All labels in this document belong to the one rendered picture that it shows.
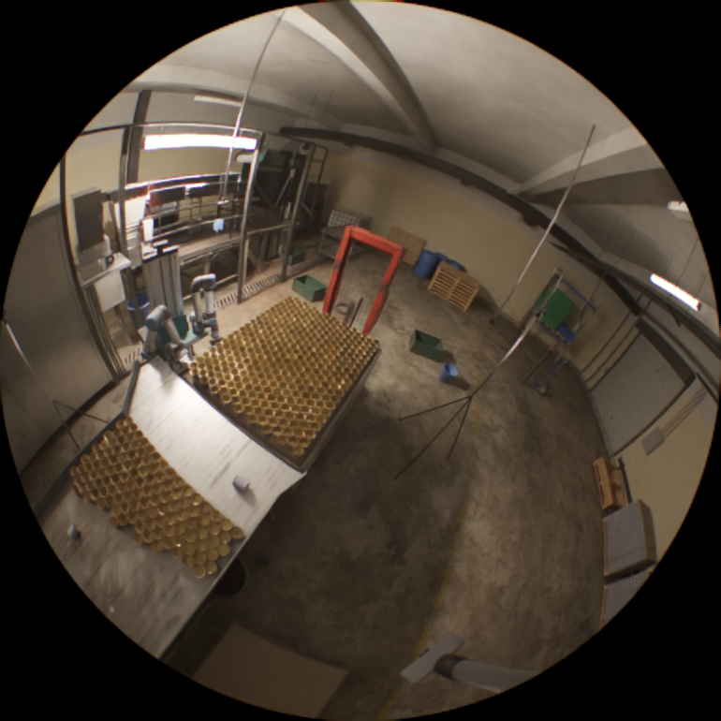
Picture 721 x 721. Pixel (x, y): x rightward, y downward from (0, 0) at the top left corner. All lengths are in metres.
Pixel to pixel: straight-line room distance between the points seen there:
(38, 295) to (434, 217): 10.07
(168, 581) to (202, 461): 0.80
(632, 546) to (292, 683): 5.95
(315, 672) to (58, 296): 4.06
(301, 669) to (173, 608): 1.41
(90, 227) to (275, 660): 3.92
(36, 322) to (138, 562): 2.33
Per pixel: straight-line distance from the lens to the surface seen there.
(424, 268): 8.60
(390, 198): 10.00
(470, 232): 9.57
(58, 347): 3.28
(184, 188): 3.72
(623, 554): 6.58
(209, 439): 1.67
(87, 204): 2.65
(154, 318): 1.98
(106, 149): 8.65
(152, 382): 2.08
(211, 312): 2.52
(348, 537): 2.65
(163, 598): 1.66
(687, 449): 8.44
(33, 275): 2.97
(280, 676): 2.76
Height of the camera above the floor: 2.55
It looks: 41 degrees down
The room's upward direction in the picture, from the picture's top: 24 degrees clockwise
